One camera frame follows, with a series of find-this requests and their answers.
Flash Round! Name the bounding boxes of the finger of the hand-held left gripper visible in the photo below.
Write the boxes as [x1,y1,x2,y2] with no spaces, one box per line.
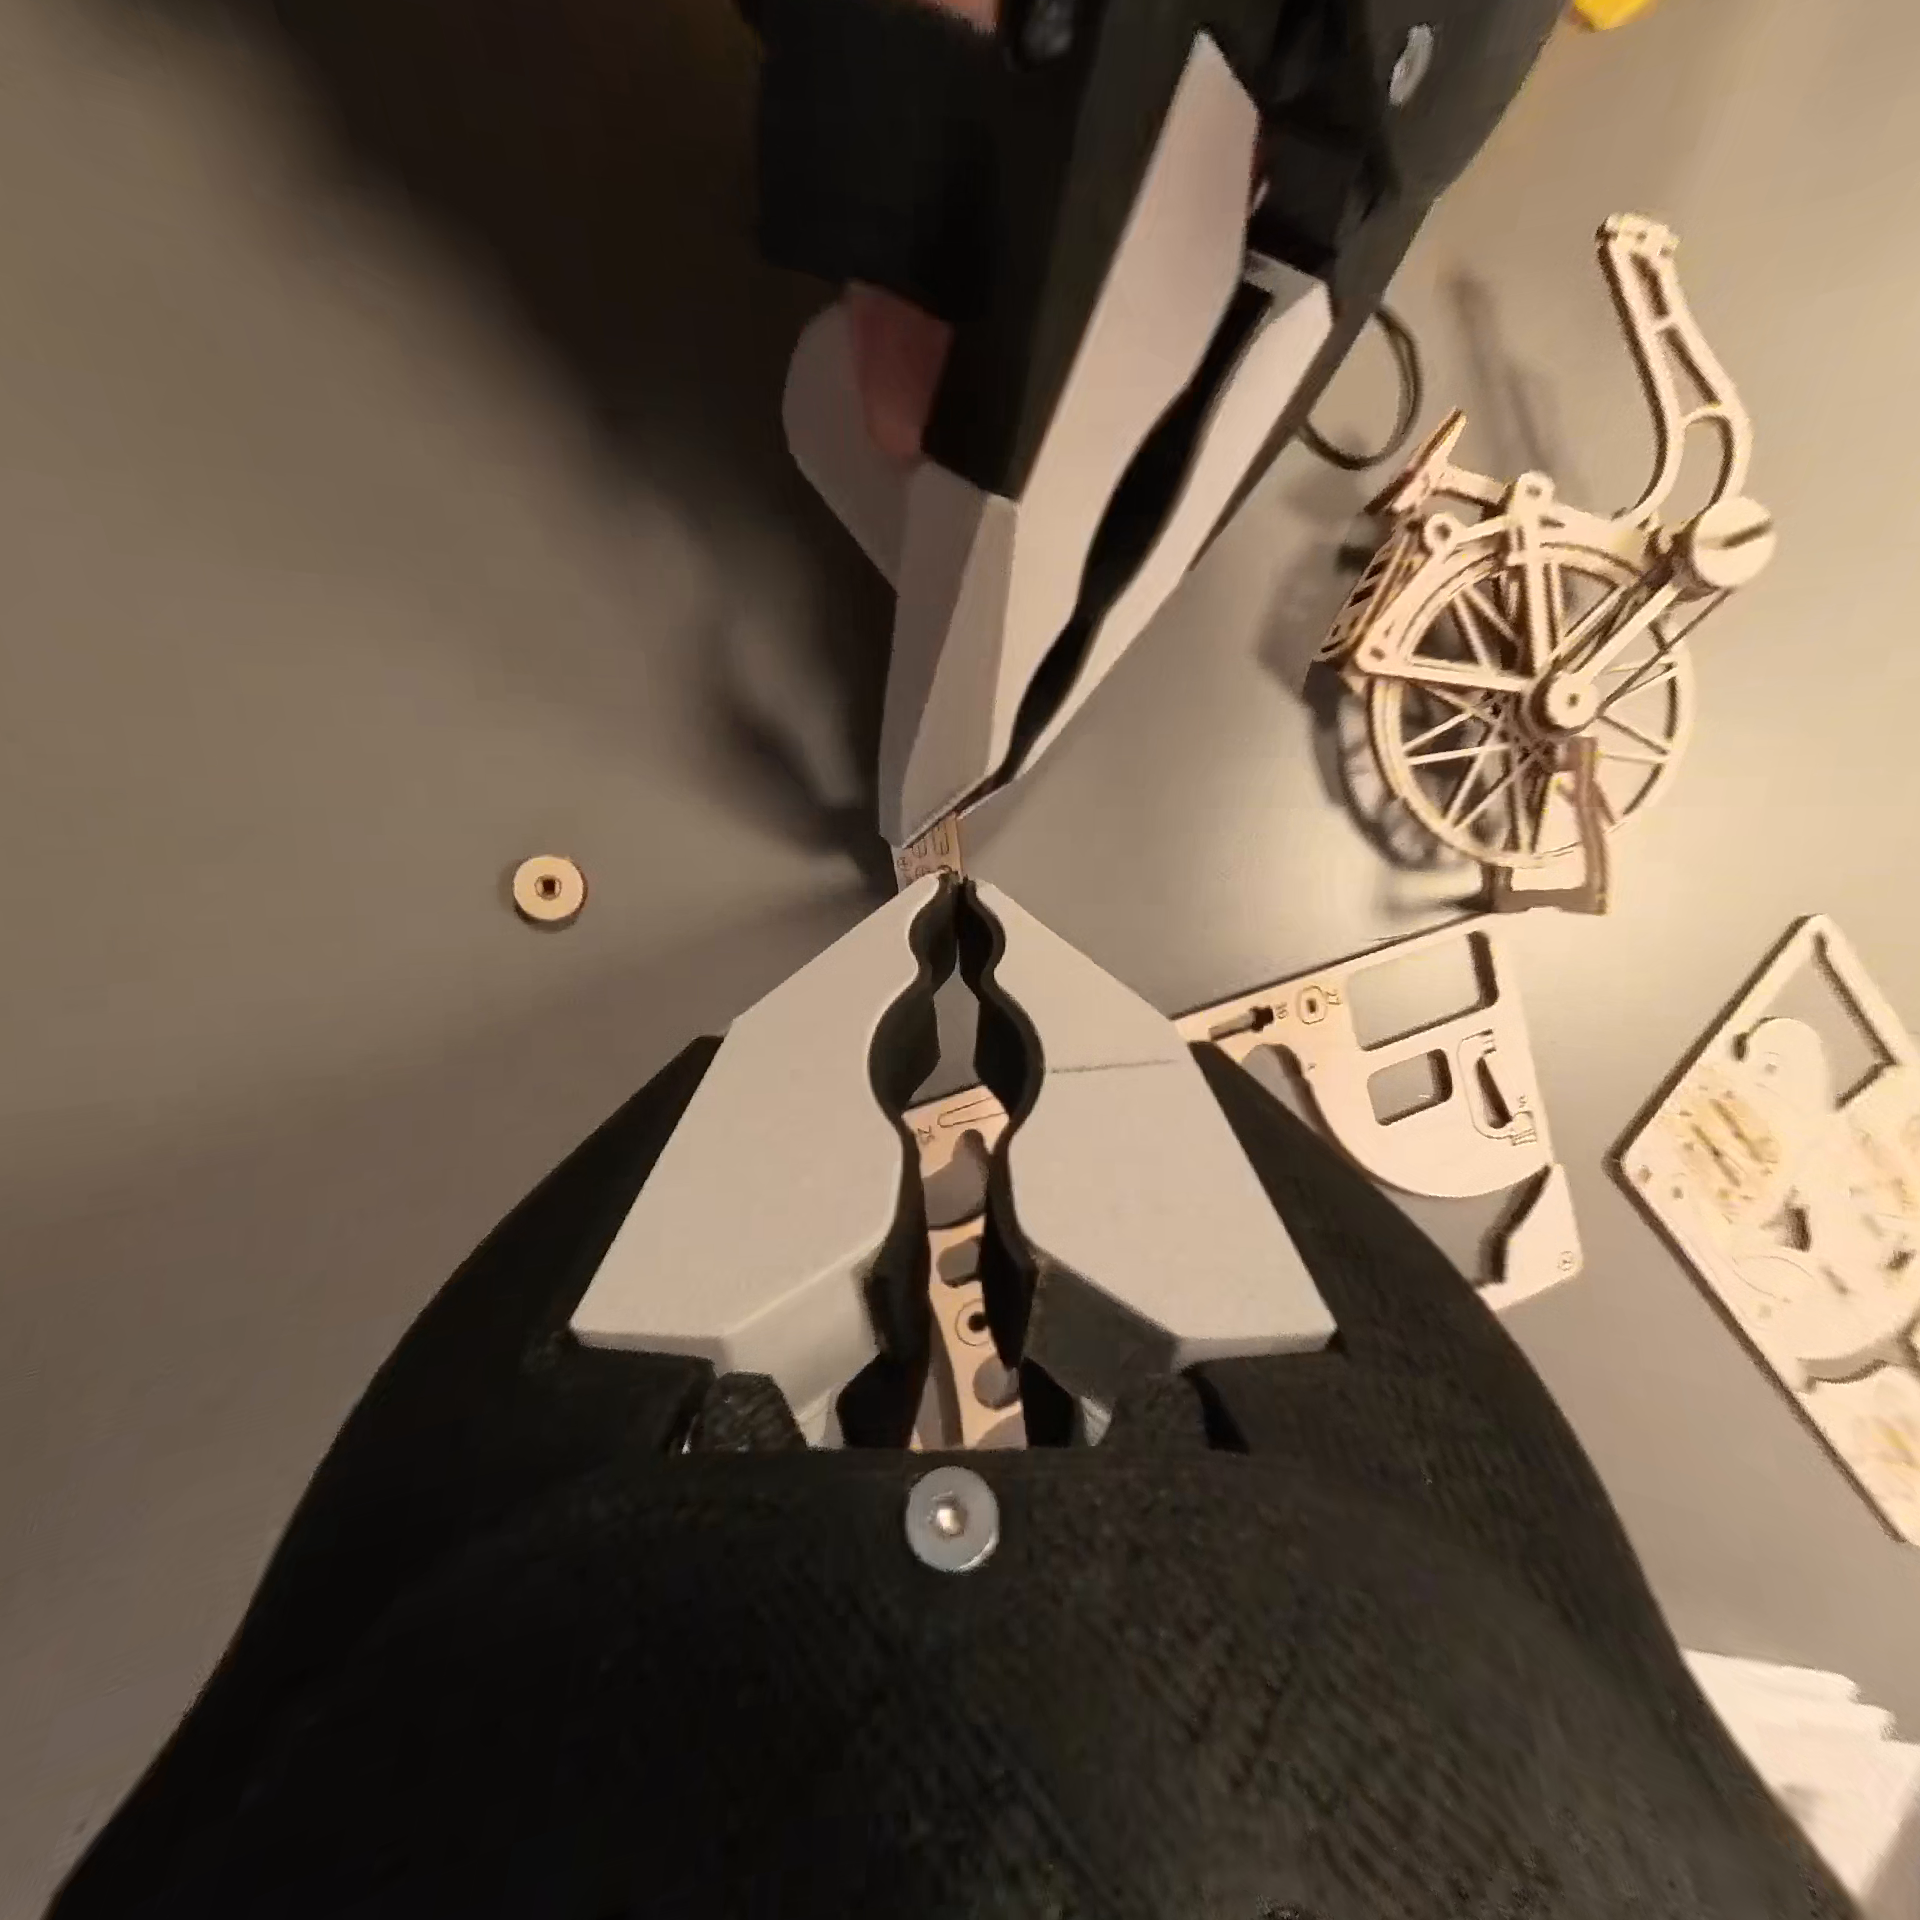
[875,27,1277,850]
[969,251,1340,819]

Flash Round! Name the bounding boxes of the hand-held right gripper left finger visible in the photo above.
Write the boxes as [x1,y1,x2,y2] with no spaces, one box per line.
[569,880,965,1453]

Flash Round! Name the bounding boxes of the black rubber loop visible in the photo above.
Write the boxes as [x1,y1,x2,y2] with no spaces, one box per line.
[1294,306,1423,476]

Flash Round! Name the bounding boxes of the person's left hand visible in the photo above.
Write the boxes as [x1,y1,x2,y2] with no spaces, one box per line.
[835,278,963,462]

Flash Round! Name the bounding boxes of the wooden cutout parts sheet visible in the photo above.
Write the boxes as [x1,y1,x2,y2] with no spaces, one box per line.
[901,929,1585,1456]

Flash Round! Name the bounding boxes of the wooden bicycle model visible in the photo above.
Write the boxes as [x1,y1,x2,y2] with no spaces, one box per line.
[1317,214,1781,922]

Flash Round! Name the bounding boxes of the white paper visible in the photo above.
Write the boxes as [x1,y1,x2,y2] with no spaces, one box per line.
[1678,1648,1920,1920]

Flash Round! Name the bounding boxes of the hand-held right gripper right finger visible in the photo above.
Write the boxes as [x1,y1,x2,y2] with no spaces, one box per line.
[953,882,1340,1453]

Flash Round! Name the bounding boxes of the wooden sheet with uncut parts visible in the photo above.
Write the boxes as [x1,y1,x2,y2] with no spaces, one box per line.
[1611,912,1920,1549]

